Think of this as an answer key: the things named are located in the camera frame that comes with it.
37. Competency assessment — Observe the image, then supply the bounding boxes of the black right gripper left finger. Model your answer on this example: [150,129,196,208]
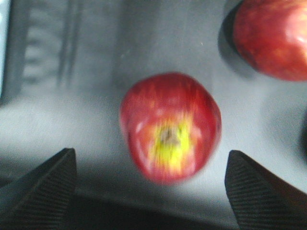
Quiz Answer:
[0,148,77,230]

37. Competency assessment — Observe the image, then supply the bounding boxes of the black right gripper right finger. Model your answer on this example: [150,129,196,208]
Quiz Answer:
[224,150,307,230]

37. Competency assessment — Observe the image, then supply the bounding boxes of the dark red apple front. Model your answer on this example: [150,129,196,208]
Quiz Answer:
[233,0,307,81]

